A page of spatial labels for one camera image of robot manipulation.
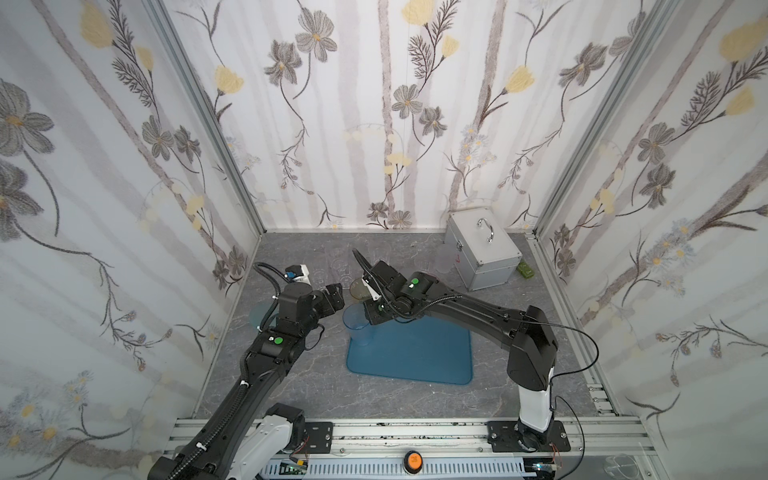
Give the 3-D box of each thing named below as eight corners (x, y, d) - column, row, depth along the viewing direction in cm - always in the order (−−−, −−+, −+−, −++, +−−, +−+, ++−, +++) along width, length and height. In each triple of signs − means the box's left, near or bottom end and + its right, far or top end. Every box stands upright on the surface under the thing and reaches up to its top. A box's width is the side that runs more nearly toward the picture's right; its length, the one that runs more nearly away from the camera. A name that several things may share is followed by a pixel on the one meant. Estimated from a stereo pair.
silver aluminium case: (465, 295, 104) (478, 265, 91) (438, 242, 120) (445, 210, 107) (507, 285, 107) (525, 254, 94) (475, 234, 123) (486, 202, 110)
